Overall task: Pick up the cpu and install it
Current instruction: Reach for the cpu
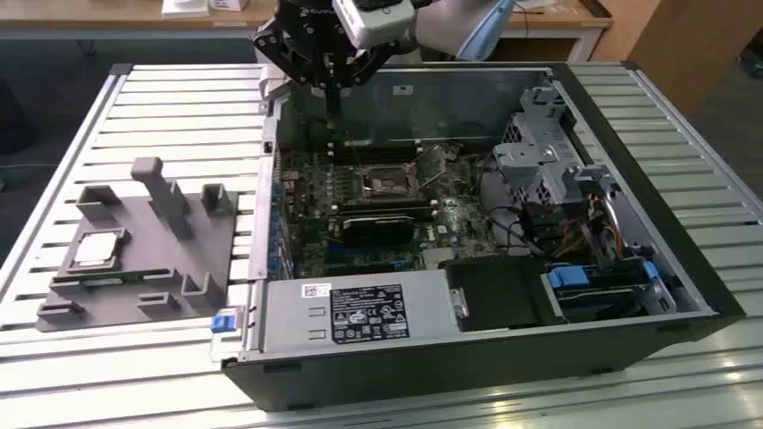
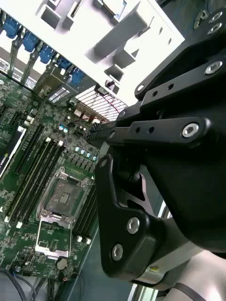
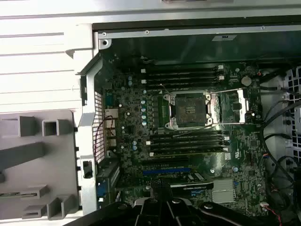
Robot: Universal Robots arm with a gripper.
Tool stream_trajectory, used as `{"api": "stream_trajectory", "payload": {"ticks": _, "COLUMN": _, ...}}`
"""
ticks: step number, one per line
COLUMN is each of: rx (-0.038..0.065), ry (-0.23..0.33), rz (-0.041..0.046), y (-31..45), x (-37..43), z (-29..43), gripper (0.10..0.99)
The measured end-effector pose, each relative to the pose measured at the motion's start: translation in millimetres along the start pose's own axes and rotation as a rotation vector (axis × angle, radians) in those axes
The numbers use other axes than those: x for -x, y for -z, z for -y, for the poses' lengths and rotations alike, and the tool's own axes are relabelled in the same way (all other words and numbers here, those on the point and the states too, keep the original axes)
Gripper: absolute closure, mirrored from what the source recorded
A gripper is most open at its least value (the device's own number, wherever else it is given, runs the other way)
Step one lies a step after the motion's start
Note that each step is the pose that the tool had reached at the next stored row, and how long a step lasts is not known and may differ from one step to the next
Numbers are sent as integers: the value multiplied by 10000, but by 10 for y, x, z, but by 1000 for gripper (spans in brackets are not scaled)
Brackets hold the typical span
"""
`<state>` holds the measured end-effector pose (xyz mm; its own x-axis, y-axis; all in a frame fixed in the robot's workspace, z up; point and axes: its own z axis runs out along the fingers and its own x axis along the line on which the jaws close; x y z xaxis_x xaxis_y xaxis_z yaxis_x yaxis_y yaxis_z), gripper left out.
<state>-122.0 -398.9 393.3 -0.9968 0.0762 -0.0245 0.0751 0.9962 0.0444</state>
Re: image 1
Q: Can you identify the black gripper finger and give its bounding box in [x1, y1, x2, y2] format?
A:
[250, 17, 337, 115]
[333, 38, 397, 115]

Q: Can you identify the thin metal locking lever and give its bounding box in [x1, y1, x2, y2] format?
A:
[341, 127, 365, 170]

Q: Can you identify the metal socket cover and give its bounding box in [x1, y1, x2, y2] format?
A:
[407, 143, 466, 189]

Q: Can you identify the silver green CPU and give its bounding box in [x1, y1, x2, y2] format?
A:
[70, 231, 126, 268]

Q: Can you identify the CPU socket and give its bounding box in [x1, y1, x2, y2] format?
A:
[355, 164, 429, 201]

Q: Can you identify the plain white box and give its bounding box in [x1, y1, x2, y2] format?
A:
[161, 0, 211, 20]

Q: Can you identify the silver drive cage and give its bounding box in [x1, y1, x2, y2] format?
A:
[491, 86, 605, 207]

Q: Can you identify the wooden desk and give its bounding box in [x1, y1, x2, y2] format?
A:
[0, 0, 615, 63]

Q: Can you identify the black graphics card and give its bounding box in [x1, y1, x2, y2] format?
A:
[330, 213, 418, 248]

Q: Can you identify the green motherboard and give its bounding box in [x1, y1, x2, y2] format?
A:
[275, 141, 530, 282]

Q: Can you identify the grey parts rack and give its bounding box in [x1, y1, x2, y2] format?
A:
[34, 156, 242, 334]

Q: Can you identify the wooden cabinet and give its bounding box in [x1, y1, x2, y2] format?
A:
[590, 0, 763, 116]

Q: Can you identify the black plastic shroud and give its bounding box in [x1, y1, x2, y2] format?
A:
[443, 256, 567, 332]

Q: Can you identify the green RAM stick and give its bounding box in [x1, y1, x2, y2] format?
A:
[51, 266, 175, 288]

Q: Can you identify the hard disk in blue carrier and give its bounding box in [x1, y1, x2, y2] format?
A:
[543, 263, 645, 324]

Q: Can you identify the silver power supply unit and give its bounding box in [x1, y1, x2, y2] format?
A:
[257, 270, 466, 355]

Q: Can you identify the blue case latch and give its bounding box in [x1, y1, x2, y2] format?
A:
[210, 307, 242, 335]

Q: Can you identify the black PC case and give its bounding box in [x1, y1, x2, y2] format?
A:
[219, 61, 748, 413]

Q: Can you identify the silver case handle bracket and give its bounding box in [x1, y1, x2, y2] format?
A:
[258, 63, 297, 103]

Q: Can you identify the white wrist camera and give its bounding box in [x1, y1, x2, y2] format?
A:
[331, 0, 421, 49]

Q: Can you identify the black plastic bracket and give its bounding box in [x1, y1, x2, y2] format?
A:
[517, 199, 567, 258]

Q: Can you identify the coloured wire bundle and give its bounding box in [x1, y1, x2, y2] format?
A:
[551, 190, 629, 269]

